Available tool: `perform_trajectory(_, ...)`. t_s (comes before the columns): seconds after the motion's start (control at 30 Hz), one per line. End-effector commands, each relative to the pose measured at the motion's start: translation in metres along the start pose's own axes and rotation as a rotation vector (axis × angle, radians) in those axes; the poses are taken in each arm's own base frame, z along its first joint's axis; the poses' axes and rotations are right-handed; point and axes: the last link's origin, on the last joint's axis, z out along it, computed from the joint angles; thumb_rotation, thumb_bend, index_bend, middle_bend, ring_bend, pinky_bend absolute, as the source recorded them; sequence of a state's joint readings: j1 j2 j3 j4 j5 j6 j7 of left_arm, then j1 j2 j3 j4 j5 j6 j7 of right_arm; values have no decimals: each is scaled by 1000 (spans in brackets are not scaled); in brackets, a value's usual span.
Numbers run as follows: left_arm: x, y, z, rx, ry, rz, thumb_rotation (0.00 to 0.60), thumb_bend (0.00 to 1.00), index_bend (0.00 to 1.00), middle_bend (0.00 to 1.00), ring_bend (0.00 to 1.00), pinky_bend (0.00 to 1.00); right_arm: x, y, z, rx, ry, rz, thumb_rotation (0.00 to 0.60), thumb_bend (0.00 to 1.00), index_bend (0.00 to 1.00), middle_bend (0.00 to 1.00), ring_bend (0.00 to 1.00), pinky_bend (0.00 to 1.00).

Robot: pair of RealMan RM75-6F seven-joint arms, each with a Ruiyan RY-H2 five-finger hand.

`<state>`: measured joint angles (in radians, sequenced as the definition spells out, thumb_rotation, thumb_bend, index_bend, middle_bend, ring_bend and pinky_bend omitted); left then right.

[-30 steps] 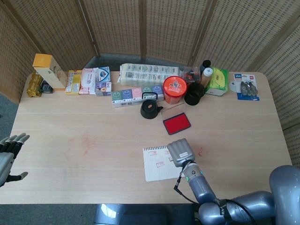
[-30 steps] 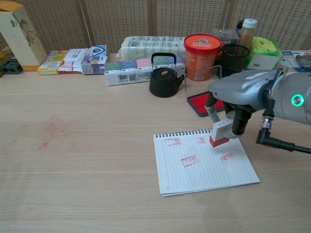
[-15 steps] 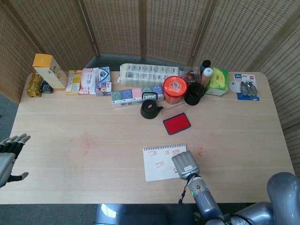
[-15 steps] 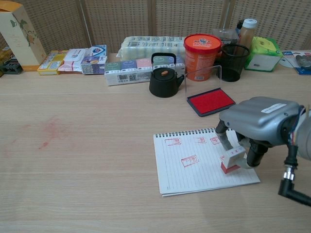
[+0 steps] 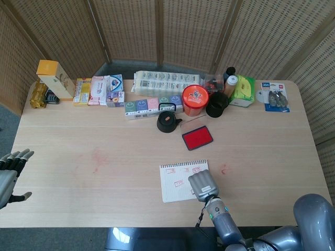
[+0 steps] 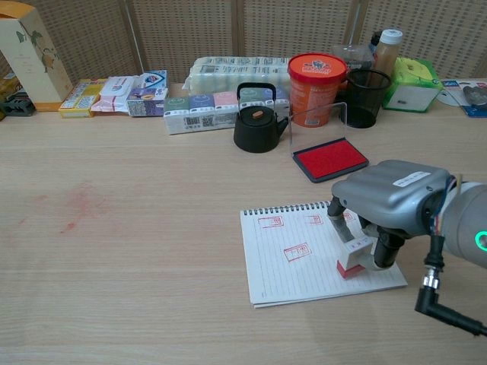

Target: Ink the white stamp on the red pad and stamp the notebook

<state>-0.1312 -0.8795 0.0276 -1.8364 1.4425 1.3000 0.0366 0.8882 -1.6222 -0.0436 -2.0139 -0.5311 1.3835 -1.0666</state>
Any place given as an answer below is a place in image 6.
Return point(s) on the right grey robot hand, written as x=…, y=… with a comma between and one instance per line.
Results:
x=392, y=194

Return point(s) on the small red stamp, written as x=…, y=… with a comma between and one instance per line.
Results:
x=352, y=262

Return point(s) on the white spiral notepad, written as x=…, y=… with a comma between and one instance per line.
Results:
x=289, y=281

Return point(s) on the red ink pad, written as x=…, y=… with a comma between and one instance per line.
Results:
x=327, y=159

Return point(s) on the black mesh pen cup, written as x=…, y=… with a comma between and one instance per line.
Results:
x=367, y=95

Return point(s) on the white round disc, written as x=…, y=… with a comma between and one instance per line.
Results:
x=447, y=97

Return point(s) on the green tissue box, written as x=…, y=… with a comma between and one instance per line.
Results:
x=414, y=83

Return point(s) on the blue blister pack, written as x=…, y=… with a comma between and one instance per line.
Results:
x=472, y=95

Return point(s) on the orange snack tub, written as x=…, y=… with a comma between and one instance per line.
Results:
x=316, y=87

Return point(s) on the amber bottle white cap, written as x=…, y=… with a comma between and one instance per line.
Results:
x=388, y=53

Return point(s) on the clear plastic box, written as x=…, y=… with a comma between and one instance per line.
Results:
x=354, y=55

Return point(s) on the black teapot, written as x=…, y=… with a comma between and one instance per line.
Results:
x=255, y=133

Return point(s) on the dark bottle black cap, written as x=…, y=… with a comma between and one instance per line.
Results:
x=374, y=42

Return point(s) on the pale yellow paper roll pack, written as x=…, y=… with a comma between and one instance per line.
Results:
x=228, y=74

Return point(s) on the multicolour pocket tissue pack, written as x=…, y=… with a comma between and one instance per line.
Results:
x=201, y=110

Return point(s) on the woven wooden folding screen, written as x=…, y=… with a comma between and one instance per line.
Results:
x=190, y=30

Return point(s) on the purple printed box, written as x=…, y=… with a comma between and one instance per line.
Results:
x=146, y=102

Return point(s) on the blue white soap box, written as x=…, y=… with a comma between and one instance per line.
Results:
x=154, y=80

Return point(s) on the pink wet wipes pack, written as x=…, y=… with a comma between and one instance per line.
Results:
x=114, y=95

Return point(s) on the yellow printed box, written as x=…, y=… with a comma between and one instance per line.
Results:
x=80, y=99

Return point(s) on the tall cream gift box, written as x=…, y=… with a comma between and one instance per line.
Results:
x=30, y=57

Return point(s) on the dark grey rack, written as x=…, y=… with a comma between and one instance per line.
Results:
x=15, y=106

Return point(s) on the gold foil package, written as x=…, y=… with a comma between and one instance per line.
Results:
x=7, y=85

